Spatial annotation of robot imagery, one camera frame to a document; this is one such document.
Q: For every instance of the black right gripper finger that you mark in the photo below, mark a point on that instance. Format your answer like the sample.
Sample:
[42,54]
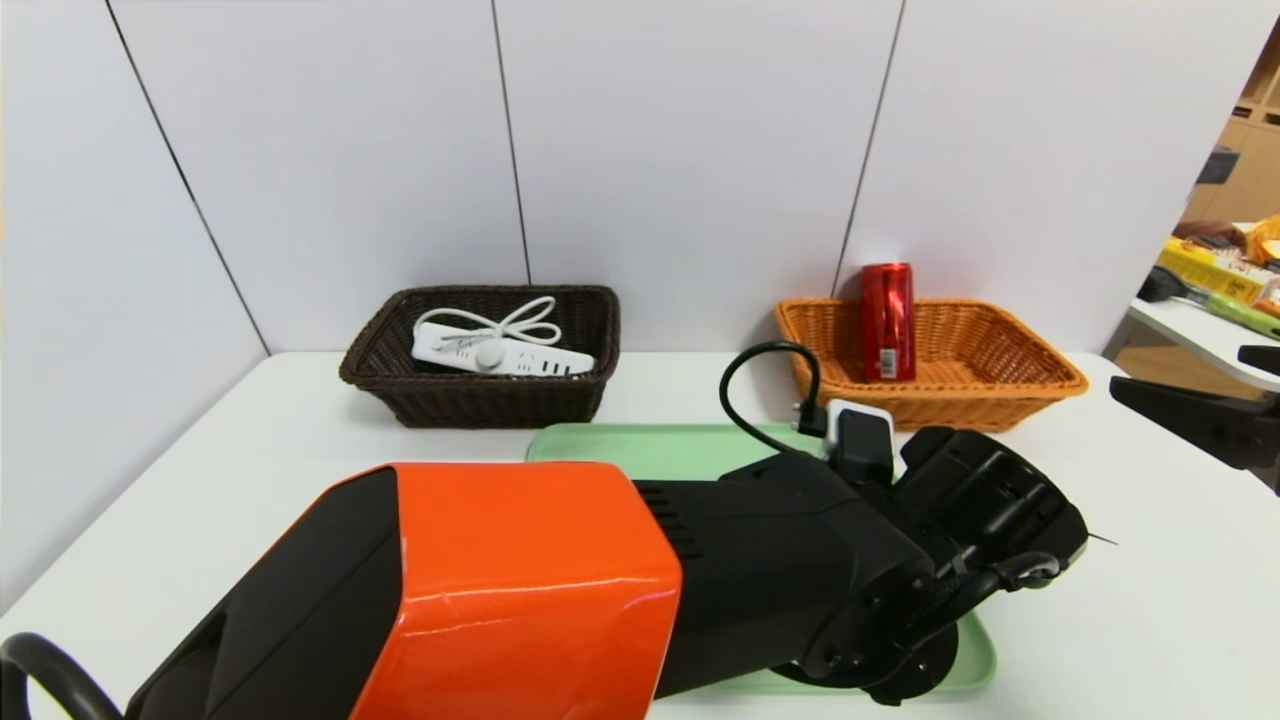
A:
[1220,430]
[1265,358]

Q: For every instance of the red drink can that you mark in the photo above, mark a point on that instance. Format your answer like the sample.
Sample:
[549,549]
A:
[888,320]

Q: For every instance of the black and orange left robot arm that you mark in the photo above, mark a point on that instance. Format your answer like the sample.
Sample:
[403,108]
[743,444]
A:
[780,560]

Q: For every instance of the orange wicker basket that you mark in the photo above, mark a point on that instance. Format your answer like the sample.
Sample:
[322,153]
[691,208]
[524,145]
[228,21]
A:
[1000,350]

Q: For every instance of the dark brown wicker basket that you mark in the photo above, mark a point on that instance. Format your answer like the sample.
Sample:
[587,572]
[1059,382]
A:
[480,400]

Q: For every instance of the white side table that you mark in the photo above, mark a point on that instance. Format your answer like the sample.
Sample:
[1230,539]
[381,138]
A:
[1200,335]

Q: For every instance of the yellow cardboard box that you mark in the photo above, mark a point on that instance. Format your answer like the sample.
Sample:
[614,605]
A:
[1215,272]

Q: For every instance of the orange snack bag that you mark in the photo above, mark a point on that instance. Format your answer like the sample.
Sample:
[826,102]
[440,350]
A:
[1268,240]

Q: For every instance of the dark brown background item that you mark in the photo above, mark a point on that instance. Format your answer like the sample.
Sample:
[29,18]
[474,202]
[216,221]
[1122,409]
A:
[1210,233]

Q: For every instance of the wooden cabinet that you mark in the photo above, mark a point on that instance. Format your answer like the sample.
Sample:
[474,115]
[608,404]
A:
[1260,170]

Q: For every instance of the small black background object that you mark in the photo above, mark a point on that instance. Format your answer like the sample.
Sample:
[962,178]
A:
[1220,166]

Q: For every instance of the light green plastic tray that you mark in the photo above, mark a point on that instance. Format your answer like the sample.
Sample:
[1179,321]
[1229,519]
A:
[640,445]

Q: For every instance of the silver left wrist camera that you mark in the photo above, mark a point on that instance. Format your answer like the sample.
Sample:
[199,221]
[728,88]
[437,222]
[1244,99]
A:
[860,440]

